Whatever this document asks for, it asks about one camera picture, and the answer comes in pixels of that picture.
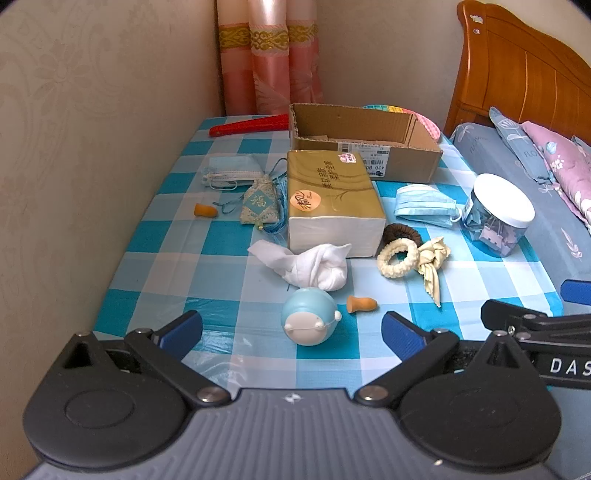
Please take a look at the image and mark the blue round squishy toy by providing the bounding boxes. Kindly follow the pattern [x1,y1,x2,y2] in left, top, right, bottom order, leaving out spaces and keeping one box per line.
[281,287,343,347]

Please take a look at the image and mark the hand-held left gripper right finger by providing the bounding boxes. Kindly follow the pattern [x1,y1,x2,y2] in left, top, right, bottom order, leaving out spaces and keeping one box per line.
[353,310,536,407]

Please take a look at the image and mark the blue embroidered sachet with tassel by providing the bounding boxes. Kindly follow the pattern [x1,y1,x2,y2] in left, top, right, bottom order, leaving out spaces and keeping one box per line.
[212,159,289,245]

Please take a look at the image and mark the grey-blue bed sheet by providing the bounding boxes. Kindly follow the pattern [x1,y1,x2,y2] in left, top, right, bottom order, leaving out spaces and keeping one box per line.
[450,122,591,319]

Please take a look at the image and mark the cream scrunchie with bow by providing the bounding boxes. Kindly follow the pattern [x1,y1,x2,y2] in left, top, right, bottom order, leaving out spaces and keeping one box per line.
[377,236,452,309]

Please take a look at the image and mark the blue checkered tablecloth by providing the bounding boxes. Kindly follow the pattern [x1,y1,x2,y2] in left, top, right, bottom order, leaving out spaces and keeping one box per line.
[90,114,566,393]

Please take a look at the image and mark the cardboard box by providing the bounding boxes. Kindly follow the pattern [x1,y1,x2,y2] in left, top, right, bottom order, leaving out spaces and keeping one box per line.
[288,103,445,182]

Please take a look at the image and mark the clear jar with white lid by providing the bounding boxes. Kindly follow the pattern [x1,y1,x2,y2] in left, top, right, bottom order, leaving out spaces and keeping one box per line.
[462,174,536,258]

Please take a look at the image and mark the red folded fan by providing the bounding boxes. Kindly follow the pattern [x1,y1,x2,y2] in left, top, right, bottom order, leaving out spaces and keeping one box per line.
[209,114,291,138]

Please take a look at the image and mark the pink patterned curtain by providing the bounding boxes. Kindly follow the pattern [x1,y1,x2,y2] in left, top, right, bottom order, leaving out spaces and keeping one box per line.
[217,0,324,116]

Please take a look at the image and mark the white cloth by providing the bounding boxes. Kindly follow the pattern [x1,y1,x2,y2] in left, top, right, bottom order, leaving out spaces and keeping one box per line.
[247,240,352,292]

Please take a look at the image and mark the wooden bed headboard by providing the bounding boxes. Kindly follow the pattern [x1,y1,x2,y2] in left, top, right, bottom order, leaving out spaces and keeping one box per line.
[442,0,591,139]

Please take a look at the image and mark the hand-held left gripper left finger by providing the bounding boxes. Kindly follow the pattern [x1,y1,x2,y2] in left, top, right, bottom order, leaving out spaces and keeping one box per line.
[62,310,232,407]

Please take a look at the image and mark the blue floral pillow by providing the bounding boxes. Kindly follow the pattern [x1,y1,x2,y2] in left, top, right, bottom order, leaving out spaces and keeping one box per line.
[489,107,561,185]

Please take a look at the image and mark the brown scrunchie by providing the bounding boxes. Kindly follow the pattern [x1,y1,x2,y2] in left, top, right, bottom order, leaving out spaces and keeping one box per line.
[383,223,422,245]

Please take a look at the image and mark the pink floral pillow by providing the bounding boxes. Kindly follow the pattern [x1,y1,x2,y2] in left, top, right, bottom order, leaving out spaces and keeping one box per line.
[519,121,591,227]

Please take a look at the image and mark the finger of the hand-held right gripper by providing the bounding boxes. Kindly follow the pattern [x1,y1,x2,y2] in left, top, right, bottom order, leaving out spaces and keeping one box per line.
[560,279,591,306]
[480,299,591,344]

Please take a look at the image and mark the gold tissue pack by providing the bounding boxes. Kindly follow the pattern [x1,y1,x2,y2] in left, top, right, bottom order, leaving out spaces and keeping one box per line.
[286,150,387,258]

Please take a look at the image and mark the blue face mask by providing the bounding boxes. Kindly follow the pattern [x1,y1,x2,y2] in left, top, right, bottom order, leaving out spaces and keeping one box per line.
[202,154,263,190]
[394,184,462,229]

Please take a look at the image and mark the rainbow pop bubble toy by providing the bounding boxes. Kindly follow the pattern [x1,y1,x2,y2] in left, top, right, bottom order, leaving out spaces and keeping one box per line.
[362,104,441,139]

